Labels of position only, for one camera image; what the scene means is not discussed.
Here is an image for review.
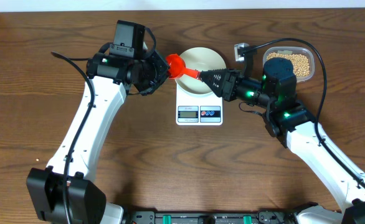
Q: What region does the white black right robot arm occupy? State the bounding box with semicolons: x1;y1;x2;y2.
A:
198;58;365;223

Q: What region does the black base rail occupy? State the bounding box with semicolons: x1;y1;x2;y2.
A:
121;210;298;224

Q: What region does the clear container of soybeans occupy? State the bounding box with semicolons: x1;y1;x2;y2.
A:
262;47;315;83

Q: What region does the red plastic measuring scoop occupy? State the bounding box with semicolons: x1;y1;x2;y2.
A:
166;54;200;79

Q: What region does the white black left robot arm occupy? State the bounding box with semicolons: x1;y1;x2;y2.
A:
26;20;169;223

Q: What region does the cream round bowl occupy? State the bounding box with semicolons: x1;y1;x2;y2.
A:
173;47;227;95

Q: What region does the white digital kitchen scale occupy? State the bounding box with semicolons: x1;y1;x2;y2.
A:
176;85;224;126

